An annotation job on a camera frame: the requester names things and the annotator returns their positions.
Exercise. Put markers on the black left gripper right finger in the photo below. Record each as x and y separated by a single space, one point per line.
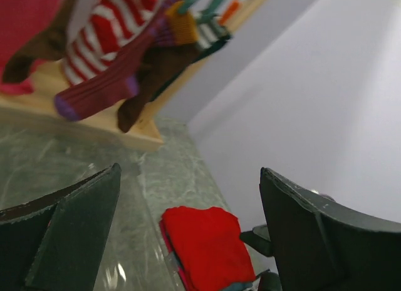
319 244

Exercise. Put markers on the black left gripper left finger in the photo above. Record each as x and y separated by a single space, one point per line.
56 242

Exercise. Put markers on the maroon purple ribbed sock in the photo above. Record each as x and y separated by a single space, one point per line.
101 92

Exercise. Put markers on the red white striped sock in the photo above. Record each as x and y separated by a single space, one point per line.
111 25

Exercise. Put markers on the brown sock with striped cuff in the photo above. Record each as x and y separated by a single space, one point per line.
159 68

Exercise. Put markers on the wooden hanger stand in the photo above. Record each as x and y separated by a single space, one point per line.
144 135

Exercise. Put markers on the red folded cloth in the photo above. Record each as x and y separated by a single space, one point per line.
207 243

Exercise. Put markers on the pink cloth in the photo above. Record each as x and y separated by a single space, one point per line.
29 36

